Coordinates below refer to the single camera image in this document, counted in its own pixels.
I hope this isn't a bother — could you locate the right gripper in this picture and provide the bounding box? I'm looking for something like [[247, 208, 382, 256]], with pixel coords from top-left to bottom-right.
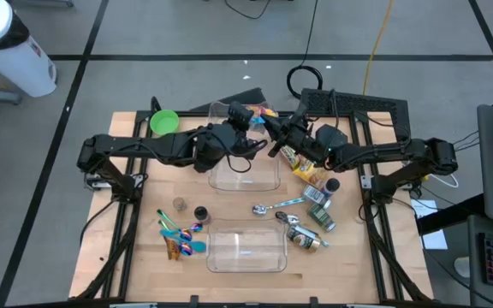
[[264, 101, 323, 160]]

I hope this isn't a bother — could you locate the blue ramen noodle packet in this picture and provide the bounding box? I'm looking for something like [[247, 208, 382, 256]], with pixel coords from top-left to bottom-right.
[[246, 105, 280, 127]]

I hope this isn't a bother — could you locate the red snack packet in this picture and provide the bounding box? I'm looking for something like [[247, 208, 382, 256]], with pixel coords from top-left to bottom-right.
[[279, 144, 306, 170]]

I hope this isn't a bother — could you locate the silver spoon teal handle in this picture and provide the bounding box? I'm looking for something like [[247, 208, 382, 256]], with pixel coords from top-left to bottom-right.
[[251, 197, 306, 216]]

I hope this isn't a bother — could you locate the orange brown snack packet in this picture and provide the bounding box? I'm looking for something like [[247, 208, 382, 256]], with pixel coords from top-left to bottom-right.
[[163, 234, 182, 261]]

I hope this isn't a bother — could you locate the clear plastic bin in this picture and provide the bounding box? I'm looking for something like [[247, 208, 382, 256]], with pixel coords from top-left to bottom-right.
[[206, 143, 282, 193], [206, 100, 275, 149], [205, 217, 289, 274]]

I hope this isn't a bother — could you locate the yellow ramen noodle packet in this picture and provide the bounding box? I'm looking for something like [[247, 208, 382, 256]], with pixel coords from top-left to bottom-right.
[[292, 157, 330, 189]]

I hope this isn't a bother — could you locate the white label spice jar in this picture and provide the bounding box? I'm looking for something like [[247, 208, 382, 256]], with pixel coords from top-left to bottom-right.
[[300, 184, 332, 210]]

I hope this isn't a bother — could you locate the green plastic bowl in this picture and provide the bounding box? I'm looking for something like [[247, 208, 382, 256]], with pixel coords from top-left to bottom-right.
[[149, 109, 181, 138]]

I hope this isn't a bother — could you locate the black perforated metal box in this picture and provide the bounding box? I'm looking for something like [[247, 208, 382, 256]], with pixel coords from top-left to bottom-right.
[[299, 87, 412, 143]]

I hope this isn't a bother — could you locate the green herb spice jar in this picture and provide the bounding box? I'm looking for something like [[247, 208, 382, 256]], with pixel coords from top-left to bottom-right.
[[306, 203, 337, 234]]

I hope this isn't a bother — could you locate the white paper sheet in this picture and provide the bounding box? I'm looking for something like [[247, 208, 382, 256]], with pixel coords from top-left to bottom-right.
[[409, 198, 449, 252]]

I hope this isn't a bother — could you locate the white computer mouse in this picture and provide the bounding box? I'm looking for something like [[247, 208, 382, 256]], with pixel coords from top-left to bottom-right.
[[453, 255, 472, 279]]

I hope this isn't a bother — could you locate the white trash can black liner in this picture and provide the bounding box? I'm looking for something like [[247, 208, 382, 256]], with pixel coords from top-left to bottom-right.
[[0, 0, 58, 98]]

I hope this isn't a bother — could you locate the coiled black floor cable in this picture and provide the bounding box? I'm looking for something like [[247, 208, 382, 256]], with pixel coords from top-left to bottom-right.
[[286, 0, 324, 100]]

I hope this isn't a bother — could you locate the yellow floor cable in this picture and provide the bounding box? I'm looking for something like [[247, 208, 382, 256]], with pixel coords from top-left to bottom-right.
[[360, 0, 396, 97]]

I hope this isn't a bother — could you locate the white cable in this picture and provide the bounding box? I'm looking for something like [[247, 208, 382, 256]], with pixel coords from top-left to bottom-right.
[[424, 165, 460, 190]]

